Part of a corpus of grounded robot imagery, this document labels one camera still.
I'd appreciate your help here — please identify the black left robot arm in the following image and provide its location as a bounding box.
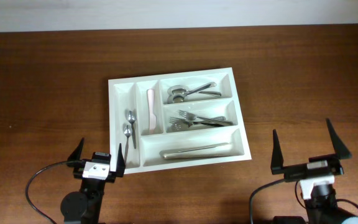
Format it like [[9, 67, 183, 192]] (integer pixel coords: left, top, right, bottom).
[[60, 139, 115, 224]]

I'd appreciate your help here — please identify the white plastic cutlery tray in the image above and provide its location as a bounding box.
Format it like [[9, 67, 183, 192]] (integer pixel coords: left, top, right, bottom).
[[108, 68, 251, 174]]

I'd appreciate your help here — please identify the black camera cable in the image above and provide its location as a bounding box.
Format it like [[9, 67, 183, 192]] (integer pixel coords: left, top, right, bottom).
[[24, 160, 74, 224], [248, 177, 358, 224]]

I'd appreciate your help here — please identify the black left camera cable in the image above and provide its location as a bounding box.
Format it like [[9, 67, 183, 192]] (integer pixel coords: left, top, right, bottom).
[[24, 160, 74, 224]]

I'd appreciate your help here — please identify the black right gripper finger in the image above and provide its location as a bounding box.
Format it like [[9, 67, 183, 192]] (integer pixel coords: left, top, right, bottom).
[[270, 129, 284, 175], [326, 118, 352, 159]]

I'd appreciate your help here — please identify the black right camera cable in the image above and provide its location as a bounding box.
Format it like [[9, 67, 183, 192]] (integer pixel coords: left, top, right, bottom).
[[248, 177, 358, 224]]

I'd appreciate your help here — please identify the white plastic knife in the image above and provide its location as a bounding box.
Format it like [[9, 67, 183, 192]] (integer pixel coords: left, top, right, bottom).
[[147, 89, 157, 134]]

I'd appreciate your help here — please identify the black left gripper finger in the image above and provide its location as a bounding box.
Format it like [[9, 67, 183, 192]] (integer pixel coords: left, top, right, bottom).
[[67, 138, 85, 161], [116, 143, 126, 177]]

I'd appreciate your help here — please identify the metal fork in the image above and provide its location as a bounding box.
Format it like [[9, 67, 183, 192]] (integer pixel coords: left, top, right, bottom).
[[170, 124, 219, 132], [178, 110, 234, 126], [169, 116, 226, 123]]

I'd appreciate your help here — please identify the small metal spoon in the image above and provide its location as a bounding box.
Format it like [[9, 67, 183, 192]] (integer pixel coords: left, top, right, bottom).
[[123, 125, 132, 161], [126, 110, 137, 149]]

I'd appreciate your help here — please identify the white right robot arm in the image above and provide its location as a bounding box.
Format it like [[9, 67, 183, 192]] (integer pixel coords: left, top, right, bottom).
[[126, 119, 358, 223]]

